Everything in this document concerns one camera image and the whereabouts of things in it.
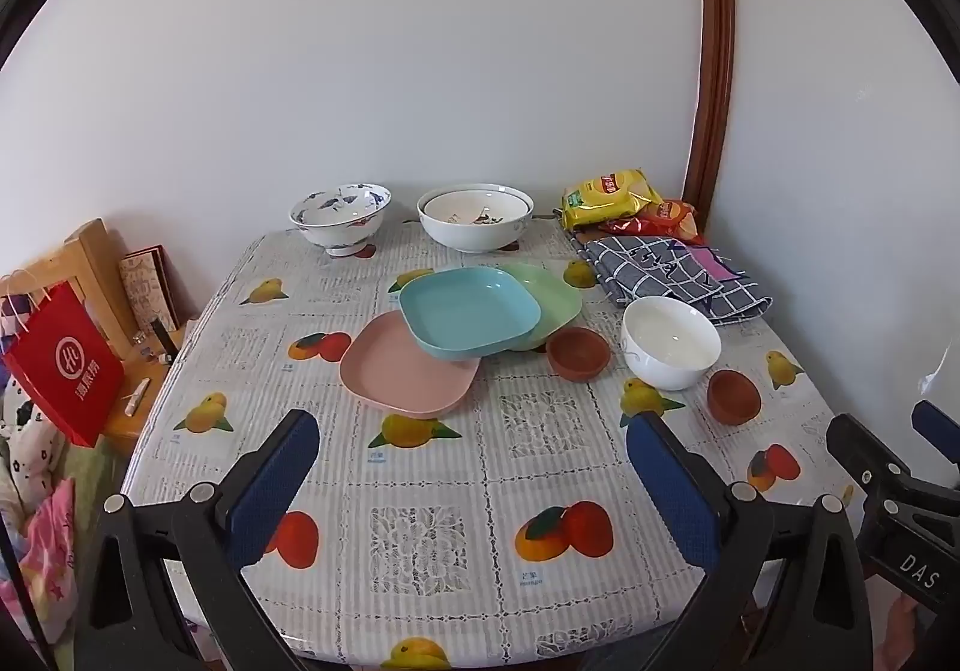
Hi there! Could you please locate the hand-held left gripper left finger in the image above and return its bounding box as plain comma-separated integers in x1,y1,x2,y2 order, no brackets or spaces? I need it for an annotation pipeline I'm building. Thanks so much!
75,408,323,671

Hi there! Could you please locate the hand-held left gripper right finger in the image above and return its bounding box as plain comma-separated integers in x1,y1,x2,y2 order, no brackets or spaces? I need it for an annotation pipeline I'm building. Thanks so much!
581,411,875,671

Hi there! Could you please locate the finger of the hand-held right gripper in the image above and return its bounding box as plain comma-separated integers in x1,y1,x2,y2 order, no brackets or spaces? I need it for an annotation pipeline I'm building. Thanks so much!
910,399,960,473
826,413,914,501

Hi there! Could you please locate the small brown bowl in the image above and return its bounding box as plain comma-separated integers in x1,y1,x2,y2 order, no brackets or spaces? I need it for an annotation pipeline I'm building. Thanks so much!
546,328,612,383
706,369,763,426

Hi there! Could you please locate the plain white bowl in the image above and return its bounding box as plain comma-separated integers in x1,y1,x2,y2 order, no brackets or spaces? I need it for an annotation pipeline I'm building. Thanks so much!
621,296,722,391

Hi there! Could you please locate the pink square plate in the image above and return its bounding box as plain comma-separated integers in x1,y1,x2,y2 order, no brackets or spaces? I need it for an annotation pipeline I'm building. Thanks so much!
339,309,482,415

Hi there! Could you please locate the fruit printed lace tablecloth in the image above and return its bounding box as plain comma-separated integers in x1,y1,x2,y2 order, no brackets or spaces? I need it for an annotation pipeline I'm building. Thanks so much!
120,221,860,671

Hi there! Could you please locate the grey checked cloth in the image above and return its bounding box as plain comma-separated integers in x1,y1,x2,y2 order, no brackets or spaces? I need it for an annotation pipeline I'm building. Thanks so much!
571,234,773,327

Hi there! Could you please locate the green square plate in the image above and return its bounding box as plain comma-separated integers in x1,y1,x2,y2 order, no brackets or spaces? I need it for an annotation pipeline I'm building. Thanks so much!
495,262,583,353

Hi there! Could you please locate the patterned book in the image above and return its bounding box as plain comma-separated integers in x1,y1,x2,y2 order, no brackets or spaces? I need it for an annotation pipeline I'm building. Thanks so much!
120,245,181,334

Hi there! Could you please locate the colourful printed bedding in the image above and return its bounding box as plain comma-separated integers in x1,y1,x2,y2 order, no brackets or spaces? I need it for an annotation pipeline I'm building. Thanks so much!
0,311,80,642

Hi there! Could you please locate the red paper bag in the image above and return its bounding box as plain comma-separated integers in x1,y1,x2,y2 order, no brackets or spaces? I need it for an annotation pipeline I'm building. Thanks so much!
2,269,126,448

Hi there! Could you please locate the blue square plate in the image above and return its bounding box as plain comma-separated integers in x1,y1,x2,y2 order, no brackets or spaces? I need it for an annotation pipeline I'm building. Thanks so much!
399,267,542,363

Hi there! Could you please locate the red chip bag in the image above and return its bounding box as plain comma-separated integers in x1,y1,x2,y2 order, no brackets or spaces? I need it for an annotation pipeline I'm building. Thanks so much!
600,198,707,246

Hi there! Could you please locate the blue patterned white bowl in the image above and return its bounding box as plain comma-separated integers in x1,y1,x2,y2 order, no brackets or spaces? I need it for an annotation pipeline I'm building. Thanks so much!
289,183,392,258

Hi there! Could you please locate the wooden chair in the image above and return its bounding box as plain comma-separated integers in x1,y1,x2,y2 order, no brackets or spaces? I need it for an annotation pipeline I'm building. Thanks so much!
41,218,190,451

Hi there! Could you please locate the yellow chip bag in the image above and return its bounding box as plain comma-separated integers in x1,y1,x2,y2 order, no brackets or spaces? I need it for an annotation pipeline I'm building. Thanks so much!
562,169,665,231

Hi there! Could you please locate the large white patterned bowl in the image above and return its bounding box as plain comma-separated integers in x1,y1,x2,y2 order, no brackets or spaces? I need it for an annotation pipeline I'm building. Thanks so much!
417,183,535,255

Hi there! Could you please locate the brown wooden door frame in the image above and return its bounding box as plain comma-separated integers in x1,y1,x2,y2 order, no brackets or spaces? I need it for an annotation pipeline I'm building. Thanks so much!
681,0,736,222

